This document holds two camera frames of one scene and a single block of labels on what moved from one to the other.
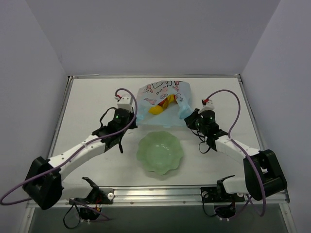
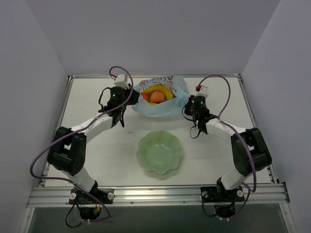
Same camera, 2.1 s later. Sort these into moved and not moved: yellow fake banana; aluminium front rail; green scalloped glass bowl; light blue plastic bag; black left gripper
Moved: light blue plastic bag; black left gripper; yellow fake banana
Not moved: aluminium front rail; green scalloped glass bowl
